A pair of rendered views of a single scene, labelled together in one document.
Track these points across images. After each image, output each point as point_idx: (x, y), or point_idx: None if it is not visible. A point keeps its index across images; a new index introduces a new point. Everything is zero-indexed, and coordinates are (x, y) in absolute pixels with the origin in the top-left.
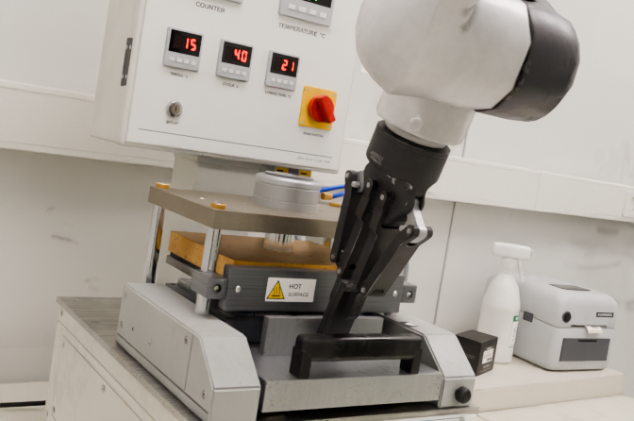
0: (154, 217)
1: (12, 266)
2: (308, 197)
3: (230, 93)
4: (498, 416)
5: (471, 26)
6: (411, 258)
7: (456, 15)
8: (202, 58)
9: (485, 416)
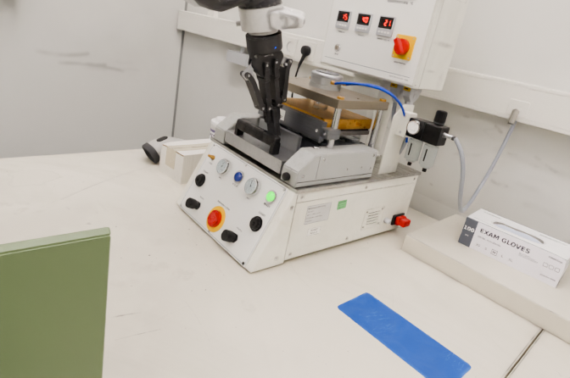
0: None
1: None
2: (316, 80)
3: (360, 40)
4: (562, 347)
5: None
6: None
7: None
8: (350, 23)
9: (547, 336)
